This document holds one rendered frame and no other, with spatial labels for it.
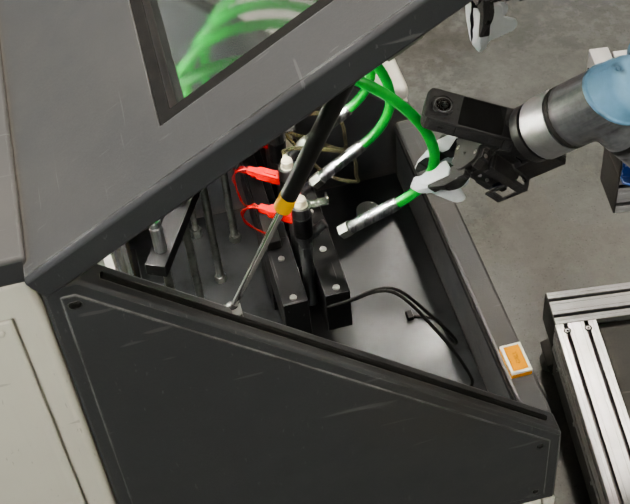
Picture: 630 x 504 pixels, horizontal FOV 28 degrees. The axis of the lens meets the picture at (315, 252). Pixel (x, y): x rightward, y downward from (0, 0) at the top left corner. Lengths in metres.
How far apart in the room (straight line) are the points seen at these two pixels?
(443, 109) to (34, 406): 0.57
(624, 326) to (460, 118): 1.37
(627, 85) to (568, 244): 1.85
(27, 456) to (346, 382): 0.37
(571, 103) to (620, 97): 0.06
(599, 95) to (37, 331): 0.64
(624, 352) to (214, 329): 1.53
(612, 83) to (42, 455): 0.75
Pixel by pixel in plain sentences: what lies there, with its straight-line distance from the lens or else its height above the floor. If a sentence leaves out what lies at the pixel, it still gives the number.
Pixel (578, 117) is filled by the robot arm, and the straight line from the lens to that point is 1.40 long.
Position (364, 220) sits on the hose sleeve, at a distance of 1.66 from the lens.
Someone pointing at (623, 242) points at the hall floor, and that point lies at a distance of 3.22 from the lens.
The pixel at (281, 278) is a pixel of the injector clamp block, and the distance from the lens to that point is 1.83.
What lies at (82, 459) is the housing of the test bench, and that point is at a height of 1.16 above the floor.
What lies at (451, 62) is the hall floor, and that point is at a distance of 3.71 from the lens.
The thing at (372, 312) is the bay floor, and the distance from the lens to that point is 1.98.
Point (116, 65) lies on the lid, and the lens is 1.29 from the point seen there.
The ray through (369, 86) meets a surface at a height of 1.39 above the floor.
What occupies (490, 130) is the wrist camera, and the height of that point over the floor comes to 1.36.
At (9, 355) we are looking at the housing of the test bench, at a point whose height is 1.36.
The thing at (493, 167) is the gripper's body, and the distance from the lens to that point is 1.51.
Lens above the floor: 2.36
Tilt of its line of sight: 48 degrees down
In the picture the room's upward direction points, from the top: 6 degrees counter-clockwise
